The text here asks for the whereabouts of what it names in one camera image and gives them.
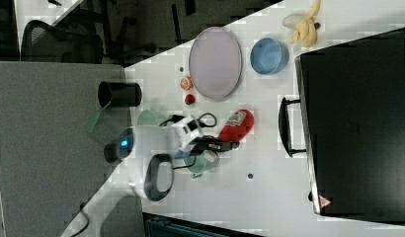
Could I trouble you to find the black office chair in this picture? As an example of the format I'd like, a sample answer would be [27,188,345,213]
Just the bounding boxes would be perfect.
[21,20,104,64]

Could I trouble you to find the black cylinder cup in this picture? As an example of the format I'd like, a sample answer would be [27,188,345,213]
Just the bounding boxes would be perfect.
[98,81,142,108]

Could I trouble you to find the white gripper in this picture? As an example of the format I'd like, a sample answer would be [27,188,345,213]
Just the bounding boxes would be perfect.
[172,116,240,155]

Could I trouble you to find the green bowl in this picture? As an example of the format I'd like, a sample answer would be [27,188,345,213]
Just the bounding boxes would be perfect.
[136,110,159,125]

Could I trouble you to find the plush banana toy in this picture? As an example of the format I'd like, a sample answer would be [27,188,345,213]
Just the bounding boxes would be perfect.
[283,0,321,47]

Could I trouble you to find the grey round plate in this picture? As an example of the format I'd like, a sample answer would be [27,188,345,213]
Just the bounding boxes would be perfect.
[189,27,242,102]

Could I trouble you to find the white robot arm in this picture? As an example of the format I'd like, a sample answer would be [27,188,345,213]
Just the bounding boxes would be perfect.
[60,116,241,237]

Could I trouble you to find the blue bowl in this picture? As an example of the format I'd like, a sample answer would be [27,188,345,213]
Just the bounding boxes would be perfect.
[250,38,288,75]

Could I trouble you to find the green cup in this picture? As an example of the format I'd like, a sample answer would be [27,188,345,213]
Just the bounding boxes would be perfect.
[184,151,219,179]

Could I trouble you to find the orange slice toy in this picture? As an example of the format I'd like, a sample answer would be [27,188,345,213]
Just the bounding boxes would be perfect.
[180,76,194,91]

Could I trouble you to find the black toaster oven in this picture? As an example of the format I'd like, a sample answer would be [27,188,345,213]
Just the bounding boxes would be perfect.
[295,28,405,226]

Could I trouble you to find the red strawberry toy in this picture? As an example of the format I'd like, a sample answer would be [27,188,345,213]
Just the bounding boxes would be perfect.
[185,94,197,105]

